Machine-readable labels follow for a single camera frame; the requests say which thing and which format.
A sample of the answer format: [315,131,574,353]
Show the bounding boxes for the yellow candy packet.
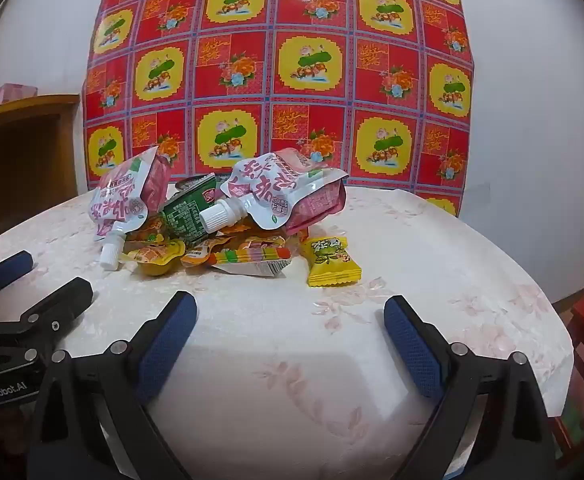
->
[299,234,363,288]

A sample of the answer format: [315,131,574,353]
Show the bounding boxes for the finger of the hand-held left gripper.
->
[0,251,34,306]
[0,276,94,356]

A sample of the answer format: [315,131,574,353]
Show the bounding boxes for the orange jelly cup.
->
[127,239,186,277]
[181,240,219,268]

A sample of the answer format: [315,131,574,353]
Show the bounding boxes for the green snack packet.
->
[162,174,230,246]

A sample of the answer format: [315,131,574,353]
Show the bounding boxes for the wooden cabinet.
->
[0,94,82,248]

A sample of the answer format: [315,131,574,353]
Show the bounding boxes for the pink box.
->
[0,82,39,106]

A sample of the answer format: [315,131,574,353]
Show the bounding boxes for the red floral wall cloth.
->
[81,0,475,218]

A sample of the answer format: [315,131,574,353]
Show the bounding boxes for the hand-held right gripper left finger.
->
[26,290,198,480]

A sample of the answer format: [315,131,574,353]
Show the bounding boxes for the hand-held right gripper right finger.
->
[383,294,558,480]

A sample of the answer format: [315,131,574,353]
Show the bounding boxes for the orange snack packet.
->
[124,214,169,247]
[219,222,287,251]

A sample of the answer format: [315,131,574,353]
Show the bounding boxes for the pink spouted jelly pouch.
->
[199,149,349,235]
[88,146,170,271]

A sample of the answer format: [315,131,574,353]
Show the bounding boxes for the striped colourful snack packet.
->
[212,242,293,277]

